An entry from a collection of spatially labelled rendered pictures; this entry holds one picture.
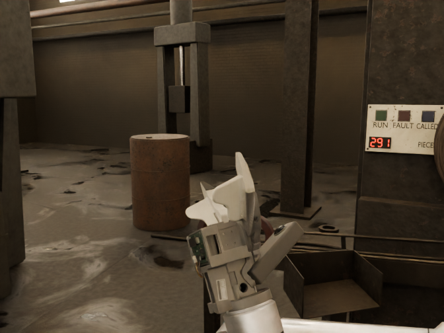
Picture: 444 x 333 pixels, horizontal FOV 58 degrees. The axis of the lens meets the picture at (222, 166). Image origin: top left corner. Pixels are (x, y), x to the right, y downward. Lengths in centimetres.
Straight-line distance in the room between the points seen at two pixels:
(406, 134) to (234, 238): 118
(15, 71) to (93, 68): 783
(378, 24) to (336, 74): 610
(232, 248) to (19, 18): 262
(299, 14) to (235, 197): 383
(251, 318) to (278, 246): 11
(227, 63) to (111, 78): 314
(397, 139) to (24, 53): 233
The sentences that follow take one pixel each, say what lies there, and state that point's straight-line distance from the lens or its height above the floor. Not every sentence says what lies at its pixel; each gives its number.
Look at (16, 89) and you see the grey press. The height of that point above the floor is 131.
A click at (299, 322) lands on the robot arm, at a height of 92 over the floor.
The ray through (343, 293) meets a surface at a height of 60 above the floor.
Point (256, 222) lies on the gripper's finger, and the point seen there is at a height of 111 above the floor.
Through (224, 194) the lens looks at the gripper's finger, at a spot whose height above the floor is 115.
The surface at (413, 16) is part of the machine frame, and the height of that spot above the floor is 155.
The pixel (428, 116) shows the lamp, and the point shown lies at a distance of 164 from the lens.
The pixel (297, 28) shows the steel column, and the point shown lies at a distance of 429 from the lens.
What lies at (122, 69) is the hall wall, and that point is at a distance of 1009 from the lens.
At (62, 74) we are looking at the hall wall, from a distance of 1151.
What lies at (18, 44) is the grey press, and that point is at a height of 160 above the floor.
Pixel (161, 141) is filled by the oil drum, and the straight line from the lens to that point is 371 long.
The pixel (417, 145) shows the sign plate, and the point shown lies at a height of 109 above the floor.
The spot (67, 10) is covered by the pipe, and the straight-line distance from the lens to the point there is 1034.
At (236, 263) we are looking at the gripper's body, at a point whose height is 105.
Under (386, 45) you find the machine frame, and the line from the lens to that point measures 169.
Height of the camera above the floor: 127
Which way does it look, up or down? 10 degrees down
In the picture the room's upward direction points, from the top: straight up
